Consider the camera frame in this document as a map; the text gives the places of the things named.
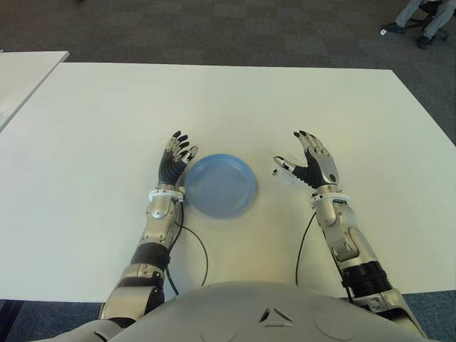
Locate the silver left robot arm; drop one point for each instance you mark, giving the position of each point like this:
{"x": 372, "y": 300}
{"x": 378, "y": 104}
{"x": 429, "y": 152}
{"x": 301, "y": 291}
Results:
{"x": 160, "y": 213}

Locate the person on office chair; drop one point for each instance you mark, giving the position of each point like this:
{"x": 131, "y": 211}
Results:
{"x": 425, "y": 9}

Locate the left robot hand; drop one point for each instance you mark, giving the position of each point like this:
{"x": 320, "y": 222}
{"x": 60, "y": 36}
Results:
{"x": 171, "y": 169}

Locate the white side table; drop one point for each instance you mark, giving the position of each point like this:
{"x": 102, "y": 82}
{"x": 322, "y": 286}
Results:
{"x": 25, "y": 75}

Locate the blue plastic plate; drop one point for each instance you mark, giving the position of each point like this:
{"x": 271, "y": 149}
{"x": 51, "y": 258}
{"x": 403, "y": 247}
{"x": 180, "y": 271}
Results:
{"x": 221, "y": 185}

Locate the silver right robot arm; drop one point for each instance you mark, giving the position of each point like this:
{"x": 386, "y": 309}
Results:
{"x": 356, "y": 249}

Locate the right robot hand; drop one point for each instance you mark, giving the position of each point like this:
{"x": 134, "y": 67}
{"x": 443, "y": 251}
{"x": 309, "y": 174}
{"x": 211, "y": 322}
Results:
{"x": 320, "y": 167}

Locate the seated person grey trousers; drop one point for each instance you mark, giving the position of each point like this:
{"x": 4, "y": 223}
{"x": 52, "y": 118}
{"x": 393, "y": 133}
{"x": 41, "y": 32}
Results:
{"x": 436, "y": 19}

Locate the grey robot torso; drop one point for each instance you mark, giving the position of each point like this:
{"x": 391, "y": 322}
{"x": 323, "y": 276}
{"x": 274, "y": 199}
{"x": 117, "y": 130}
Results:
{"x": 228, "y": 313}

